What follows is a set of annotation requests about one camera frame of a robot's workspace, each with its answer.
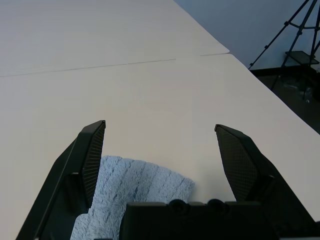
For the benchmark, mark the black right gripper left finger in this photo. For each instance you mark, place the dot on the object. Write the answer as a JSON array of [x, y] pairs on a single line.
[[67, 180]]

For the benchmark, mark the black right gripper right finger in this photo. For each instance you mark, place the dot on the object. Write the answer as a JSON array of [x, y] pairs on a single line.
[[252, 170]]

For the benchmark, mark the light blue fluffy rag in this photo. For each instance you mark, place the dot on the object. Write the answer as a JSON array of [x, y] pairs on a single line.
[[130, 190]]

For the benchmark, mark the black camera tripod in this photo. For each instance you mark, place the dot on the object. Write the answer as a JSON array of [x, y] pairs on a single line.
[[291, 32]]

